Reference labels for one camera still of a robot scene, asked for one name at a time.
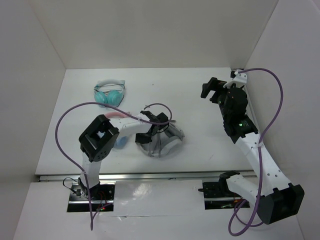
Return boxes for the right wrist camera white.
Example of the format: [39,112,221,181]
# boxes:
[223,69,248,89]

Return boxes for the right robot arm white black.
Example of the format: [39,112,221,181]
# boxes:
[200,77,305,225]

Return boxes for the pink blue cat-ear headphones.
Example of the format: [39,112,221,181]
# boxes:
[104,111,133,150]

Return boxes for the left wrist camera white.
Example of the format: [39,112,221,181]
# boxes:
[140,107,157,121]

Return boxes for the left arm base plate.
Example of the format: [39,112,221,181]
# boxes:
[67,182,115,213]

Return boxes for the aluminium rail front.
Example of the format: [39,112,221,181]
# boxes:
[39,170,256,182]

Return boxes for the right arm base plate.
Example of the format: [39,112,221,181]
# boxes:
[198,182,243,210]

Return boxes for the grey white headphones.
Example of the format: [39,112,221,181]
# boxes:
[136,122,185,158]

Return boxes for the teal white cat-ear headphones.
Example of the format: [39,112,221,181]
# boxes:
[93,79,126,107]

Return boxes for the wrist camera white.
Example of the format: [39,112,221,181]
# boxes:
[140,107,157,121]
[223,69,248,89]

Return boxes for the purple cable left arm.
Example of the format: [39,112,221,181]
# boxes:
[54,101,173,231]

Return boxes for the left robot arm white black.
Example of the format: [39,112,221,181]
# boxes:
[78,111,169,200]

